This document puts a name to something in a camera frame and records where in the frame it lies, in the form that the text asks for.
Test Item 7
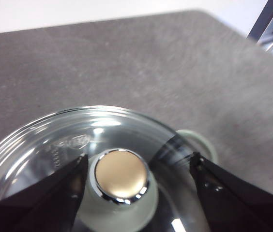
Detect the glass lid with green knob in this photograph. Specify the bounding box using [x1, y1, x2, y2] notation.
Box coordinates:
[0, 105, 211, 232]

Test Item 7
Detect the pale green electric cooking pot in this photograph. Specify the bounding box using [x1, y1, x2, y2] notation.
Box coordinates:
[175, 129, 218, 167]

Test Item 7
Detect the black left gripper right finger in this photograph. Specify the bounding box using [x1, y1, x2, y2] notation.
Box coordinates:
[189, 152, 273, 232]

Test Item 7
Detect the silver metal frame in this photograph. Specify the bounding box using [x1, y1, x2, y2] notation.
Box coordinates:
[246, 0, 273, 53]

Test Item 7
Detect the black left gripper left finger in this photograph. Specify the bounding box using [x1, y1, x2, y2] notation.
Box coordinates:
[0, 154, 89, 232]

